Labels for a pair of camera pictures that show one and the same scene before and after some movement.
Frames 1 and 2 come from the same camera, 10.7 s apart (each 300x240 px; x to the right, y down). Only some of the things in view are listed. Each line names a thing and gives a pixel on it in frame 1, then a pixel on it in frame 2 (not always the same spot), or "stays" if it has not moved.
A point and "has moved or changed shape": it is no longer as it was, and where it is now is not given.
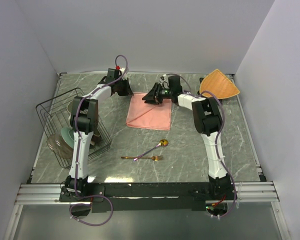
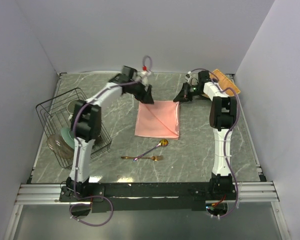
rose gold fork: x=154 y=157 stays
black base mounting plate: x=148 y=196 stays
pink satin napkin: x=143 y=115 has moved or changed shape
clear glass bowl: x=56 y=143 stays
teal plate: x=68 y=135 stays
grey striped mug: x=71 y=107 stays
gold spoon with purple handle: x=164 y=142 stays
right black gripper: x=153 y=98 to x=183 y=95
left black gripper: x=128 y=90 to x=144 y=96
